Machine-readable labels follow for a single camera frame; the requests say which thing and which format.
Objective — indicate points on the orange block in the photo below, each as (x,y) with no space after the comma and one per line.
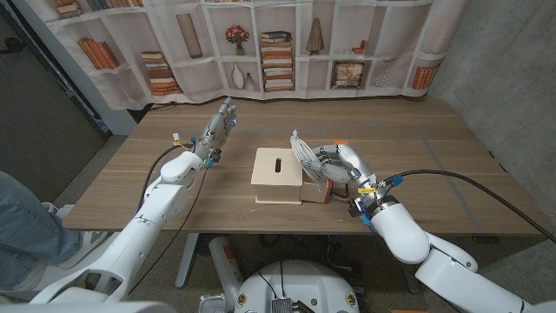
(341,142)

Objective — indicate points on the light wooden box with slot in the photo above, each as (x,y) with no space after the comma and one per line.
(278,178)

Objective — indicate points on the white cylinder with orange label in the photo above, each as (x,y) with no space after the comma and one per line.
(223,265)

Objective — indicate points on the person leg in blue jeans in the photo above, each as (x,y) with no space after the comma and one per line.
(30,235)

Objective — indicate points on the wooden drawer with red front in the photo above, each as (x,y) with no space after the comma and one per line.
(313,193)

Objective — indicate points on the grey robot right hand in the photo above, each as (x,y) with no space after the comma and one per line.
(352,161)

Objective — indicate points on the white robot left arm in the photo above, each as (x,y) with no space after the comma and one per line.
(147,221)

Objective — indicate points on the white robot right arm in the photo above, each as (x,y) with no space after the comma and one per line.
(404,237)

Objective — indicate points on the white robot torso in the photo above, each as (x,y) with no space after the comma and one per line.
(299,282)

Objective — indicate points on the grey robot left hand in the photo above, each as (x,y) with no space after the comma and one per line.
(216,130)

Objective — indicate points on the printed bookshelf backdrop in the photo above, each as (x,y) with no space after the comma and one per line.
(195,82)

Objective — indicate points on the grey table leg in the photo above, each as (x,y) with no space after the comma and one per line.
(187,261)
(410,278)

